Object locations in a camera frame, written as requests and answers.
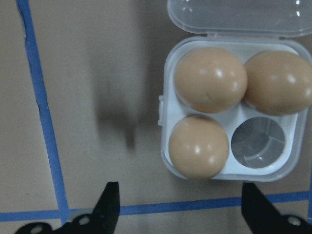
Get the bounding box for clear plastic egg box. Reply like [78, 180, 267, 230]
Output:
[157, 0, 312, 183]

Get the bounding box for brown egg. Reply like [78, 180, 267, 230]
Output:
[174, 47, 248, 114]
[243, 51, 312, 115]
[169, 114, 230, 180]

